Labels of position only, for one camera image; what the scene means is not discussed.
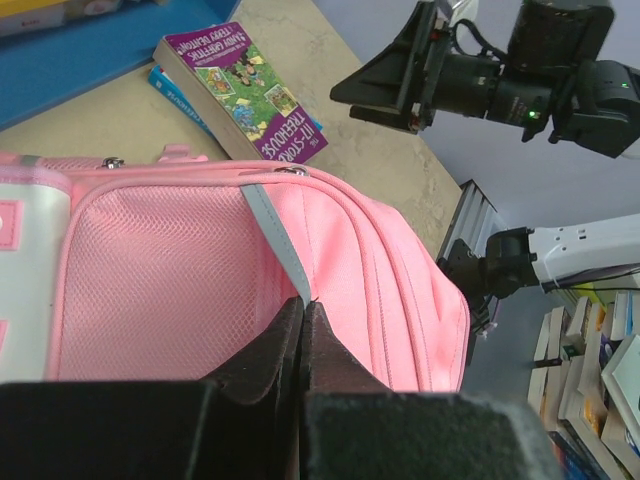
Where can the stacked books in background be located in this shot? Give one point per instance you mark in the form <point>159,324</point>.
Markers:
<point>584,385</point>

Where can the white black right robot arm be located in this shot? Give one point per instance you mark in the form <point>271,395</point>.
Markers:
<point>535,184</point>

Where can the blue pink yellow shelf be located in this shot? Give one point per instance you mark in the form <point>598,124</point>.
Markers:
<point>43,69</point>

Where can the pink student backpack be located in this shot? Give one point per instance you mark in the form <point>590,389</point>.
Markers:
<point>165,270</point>

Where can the blue cartoon book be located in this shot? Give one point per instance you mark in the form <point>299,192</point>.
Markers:
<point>175,97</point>

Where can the purple book underneath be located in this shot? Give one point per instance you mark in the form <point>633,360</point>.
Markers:
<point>221,45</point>

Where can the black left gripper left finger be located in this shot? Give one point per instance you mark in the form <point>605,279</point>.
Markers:
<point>237,422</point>

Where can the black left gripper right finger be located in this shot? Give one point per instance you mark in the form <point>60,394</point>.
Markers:
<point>354,427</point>

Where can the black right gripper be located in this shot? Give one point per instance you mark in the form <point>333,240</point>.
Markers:
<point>433,66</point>

